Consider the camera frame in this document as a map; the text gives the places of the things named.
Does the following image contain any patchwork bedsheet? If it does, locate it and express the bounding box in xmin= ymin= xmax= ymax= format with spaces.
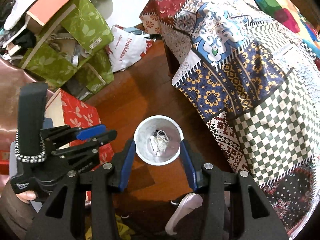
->
xmin=139 ymin=0 xmax=320 ymax=240

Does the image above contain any person's left hand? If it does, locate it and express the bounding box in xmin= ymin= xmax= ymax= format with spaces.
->
xmin=19 ymin=190 xmax=38 ymax=204

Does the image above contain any orange cardboard box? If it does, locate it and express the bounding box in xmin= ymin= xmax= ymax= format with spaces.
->
xmin=25 ymin=0 xmax=99 ymax=27

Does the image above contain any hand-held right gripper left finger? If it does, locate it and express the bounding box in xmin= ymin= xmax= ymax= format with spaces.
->
xmin=25 ymin=140 xmax=137 ymax=240

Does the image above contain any green leaf-print storage box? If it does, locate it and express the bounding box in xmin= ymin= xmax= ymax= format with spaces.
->
xmin=60 ymin=0 xmax=115 ymax=56
xmin=62 ymin=50 xmax=114 ymax=101
xmin=20 ymin=41 xmax=79 ymax=82

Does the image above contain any pink satin cloth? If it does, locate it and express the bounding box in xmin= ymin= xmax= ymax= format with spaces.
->
xmin=0 ymin=57 xmax=54 ymax=180

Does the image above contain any white cloth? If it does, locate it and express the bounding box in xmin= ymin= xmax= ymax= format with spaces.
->
xmin=4 ymin=0 xmax=60 ymax=30

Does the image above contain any colourful patterned blanket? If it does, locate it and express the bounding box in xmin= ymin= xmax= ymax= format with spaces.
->
xmin=247 ymin=0 xmax=320 ymax=43

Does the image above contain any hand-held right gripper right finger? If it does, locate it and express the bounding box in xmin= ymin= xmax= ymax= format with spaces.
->
xmin=179 ymin=140 xmax=290 ymax=240

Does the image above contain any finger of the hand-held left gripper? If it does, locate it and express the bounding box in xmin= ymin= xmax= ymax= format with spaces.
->
xmin=41 ymin=124 xmax=107 ymax=146
xmin=51 ymin=130 xmax=118 ymax=173

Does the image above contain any white cord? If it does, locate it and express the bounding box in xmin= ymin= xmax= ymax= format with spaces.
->
xmin=149 ymin=129 xmax=173 ymax=157

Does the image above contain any white slipper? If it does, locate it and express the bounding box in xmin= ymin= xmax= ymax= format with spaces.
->
xmin=165 ymin=192 xmax=204 ymax=236

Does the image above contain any white plastic bag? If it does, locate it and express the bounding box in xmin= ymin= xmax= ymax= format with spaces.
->
xmin=107 ymin=24 xmax=148 ymax=73

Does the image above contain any white plastic bin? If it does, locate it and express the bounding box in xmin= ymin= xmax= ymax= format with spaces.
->
xmin=133 ymin=115 xmax=185 ymax=166

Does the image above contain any red floral box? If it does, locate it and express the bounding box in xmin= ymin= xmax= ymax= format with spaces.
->
xmin=44 ymin=88 xmax=115 ymax=173

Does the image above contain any yellow floral cloth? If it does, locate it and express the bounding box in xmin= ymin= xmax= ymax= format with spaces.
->
xmin=85 ymin=219 xmax=140 ymax=240

